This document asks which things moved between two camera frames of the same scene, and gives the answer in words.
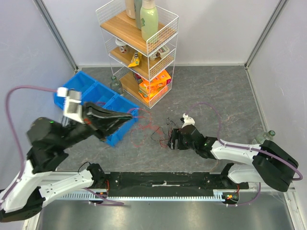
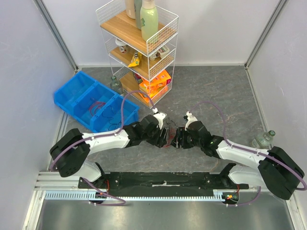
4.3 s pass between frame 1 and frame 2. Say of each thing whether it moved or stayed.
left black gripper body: moved
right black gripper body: stayed
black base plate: stayed
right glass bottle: stayed
